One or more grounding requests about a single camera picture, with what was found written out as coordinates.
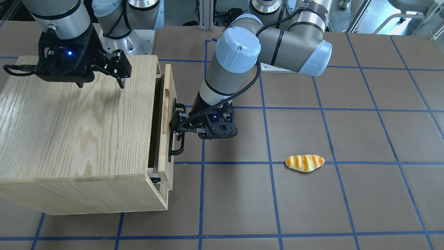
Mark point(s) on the toy bread roll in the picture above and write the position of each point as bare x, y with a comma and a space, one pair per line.
304, 163

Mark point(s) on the wooden drawer cabinet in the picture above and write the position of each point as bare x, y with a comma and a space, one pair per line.
67, 150

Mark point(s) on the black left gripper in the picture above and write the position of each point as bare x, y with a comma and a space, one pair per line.
196, 105

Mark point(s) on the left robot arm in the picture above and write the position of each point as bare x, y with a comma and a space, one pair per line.
235, 65

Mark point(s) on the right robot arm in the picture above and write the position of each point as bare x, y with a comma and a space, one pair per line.
70, 18

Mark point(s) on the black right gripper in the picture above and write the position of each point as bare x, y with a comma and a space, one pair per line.
94, 48

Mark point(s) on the wooden drawer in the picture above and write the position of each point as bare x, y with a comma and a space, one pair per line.
159, 163

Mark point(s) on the black drawer handle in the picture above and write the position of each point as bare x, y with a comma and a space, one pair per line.
179, 114

